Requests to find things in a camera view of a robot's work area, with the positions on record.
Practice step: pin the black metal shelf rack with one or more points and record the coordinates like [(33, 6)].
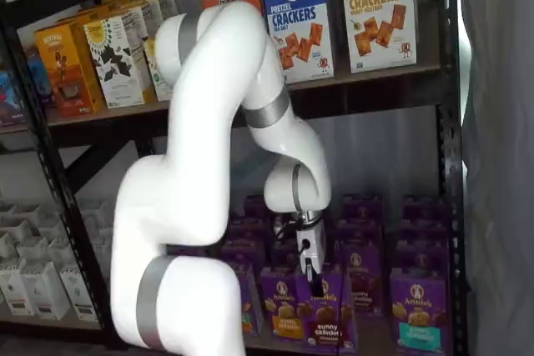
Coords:
[(449, 131)]

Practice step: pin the blue snack box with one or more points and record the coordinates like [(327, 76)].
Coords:
[(12, 101)]

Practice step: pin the white carton box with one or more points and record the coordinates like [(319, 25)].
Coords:
[(61, 249), (33, 249), (16, 289), (50, 293), (79, 295)]

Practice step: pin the purple box orange patch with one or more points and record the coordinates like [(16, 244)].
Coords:
[(283, 310)]

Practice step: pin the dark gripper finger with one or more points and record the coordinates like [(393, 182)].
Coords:
[(315, 281)]

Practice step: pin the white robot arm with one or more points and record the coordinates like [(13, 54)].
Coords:
[(200, 164)]

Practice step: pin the grey fabric curtain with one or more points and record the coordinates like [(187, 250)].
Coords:
[(500, 164)]

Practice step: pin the purple snack box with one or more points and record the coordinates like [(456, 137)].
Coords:
[(361, 231), (425, 208), (422, 258), (250, 231), (244, 254), (256, 208), (363, 206), (423, 233)]

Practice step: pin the white snack box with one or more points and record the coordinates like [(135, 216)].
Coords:
[(164, 6), (160, 85)]

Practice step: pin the white box black sunflower print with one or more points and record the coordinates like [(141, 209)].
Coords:
[(117, 64), (133, 18)]

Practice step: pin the orange snack box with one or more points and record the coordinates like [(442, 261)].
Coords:
[(67, 68)]

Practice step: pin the purple box brown patch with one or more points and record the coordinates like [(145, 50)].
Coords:
[(329, 318), (365, 277)]

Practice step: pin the yellow pretzel crackers box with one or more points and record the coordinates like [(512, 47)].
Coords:
[(379, 18)]

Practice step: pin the purple box behind orange one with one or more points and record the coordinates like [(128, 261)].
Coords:
[(284, 255)]

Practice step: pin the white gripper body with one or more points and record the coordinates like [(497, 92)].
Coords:
[(313, 243)]

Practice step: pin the blue pretzel crackers box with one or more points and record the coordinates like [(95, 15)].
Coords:
[(298, 22)]

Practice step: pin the purple box green patch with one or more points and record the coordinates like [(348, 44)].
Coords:
[(250, 306)]

